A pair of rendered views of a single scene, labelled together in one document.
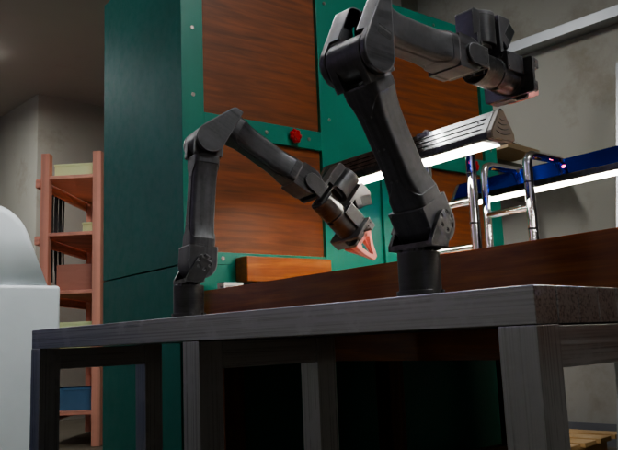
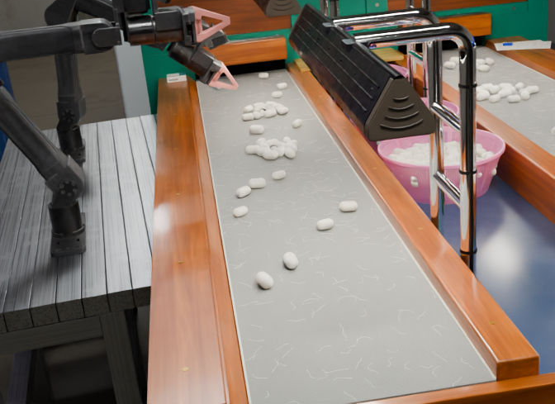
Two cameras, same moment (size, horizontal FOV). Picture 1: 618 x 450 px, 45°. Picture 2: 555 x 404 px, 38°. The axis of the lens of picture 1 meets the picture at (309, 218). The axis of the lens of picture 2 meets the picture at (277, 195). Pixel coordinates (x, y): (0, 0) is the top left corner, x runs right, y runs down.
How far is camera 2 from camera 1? 154 cm
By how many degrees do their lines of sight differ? 44
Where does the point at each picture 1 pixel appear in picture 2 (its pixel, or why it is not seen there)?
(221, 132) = (63, 11)
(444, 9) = not seen: outside the picture
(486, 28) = not seen: outside the picture
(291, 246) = (253, 22)
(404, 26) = (11, 45)
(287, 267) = (235, 52)
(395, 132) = (12, 133)
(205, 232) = (68, 91)
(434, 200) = (57, 173)
